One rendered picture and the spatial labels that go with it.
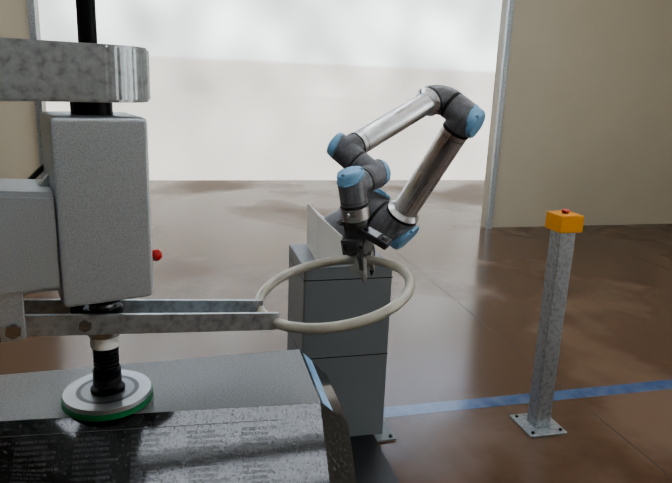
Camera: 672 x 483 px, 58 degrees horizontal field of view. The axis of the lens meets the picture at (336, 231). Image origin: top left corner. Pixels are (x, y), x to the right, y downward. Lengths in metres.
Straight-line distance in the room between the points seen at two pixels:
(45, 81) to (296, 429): 0.99
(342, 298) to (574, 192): 5.66
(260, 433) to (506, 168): 6.16
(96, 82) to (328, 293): 1.54
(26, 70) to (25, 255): 0.38
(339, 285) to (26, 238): 1.52
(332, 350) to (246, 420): 1.18
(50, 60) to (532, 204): 6.79
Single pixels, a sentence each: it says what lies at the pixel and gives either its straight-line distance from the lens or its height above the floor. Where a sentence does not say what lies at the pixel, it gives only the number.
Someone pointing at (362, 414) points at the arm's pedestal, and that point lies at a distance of 2.92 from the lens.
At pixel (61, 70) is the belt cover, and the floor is 1.62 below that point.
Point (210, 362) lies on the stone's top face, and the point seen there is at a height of 0.81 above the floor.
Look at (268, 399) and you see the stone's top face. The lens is 1.64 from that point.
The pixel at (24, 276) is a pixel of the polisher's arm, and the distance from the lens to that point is 1.45.
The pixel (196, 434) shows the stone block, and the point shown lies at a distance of 1.60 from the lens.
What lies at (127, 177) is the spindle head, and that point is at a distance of 1.42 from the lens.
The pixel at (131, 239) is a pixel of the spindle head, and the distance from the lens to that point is 1.45.
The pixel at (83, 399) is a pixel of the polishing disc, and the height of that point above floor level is 0.84.
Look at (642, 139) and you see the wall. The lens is 8.46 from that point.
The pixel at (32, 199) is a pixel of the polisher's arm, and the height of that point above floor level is 1.35.
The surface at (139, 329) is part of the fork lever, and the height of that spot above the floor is 1.01.
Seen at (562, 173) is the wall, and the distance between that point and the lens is 7.85.
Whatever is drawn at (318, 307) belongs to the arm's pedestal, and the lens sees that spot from 2.63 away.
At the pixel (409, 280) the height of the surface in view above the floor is 1.06.
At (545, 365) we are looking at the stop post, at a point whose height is 0.35.
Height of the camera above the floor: 1.61
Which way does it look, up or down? 14 degrees down
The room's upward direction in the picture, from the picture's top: 2 degrees clockwise
